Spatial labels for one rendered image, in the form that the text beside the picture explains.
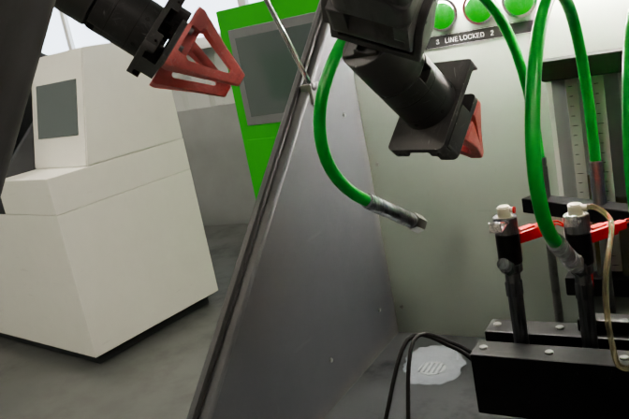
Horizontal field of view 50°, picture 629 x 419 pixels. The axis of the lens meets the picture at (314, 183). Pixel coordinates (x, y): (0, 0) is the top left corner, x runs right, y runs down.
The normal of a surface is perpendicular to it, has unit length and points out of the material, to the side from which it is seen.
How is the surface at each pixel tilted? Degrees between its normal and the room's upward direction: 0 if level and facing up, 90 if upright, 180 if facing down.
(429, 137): 46
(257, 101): 90
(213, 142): 90
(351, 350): 90
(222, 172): 90
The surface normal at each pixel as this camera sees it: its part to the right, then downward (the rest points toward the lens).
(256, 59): -0.50, 0.27
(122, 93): 0.77, -0.01
